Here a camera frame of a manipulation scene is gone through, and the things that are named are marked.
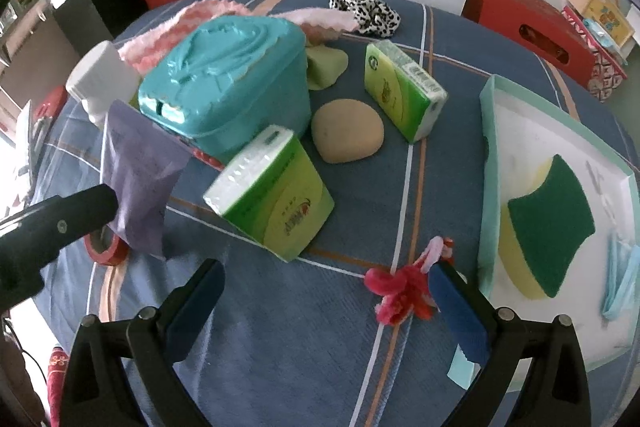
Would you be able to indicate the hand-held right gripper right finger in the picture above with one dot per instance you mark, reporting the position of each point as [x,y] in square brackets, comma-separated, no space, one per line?
[457,313]

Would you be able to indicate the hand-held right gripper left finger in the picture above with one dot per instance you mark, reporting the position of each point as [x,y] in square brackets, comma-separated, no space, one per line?
[196,311]

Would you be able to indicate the purple packet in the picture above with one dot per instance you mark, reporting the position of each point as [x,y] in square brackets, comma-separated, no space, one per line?
[137,172]

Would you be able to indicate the white tray with teal rim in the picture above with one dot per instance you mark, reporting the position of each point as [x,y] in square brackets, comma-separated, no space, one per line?
[525,127]

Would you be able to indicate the pink fluffy cloth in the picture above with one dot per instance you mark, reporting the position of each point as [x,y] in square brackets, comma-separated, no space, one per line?
[150,42]

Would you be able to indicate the green tissue pack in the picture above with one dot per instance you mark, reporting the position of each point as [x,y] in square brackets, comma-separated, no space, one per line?
[280,202]
[400,92]

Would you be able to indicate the light blue paper note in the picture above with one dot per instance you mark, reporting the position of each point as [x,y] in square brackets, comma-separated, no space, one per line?
[460,369]

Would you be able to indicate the red tape roll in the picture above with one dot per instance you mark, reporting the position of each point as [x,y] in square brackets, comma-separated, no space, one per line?
[102,254]

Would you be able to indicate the blue plaid tablecloth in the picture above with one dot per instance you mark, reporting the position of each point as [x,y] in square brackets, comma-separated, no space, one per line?
[310,332]

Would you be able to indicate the green yellow scrub sponge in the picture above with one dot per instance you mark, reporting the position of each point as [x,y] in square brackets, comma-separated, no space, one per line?
[550,217]

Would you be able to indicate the white plastic bottle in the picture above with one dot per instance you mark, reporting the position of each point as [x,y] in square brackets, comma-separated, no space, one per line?
[100,77]

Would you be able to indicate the clear plastic packet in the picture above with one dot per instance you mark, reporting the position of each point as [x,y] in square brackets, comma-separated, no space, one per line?
[622,277]

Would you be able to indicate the tan round sponge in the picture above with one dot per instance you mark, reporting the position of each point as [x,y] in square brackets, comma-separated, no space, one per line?
[347,132]

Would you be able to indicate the teal plastic lidded box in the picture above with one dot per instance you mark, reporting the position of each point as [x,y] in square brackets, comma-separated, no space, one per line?
[225,72]

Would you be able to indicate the green cloth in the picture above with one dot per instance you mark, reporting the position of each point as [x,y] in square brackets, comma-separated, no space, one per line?
[325,67]

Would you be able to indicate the red white patterned box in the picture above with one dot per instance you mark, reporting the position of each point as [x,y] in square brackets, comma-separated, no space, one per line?
[602,69]

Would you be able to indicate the red cardboard box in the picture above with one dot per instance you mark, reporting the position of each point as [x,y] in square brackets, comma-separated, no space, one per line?
[520,12]

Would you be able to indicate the leopard print scrunchie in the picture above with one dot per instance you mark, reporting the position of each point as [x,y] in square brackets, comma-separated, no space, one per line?
[367,9]

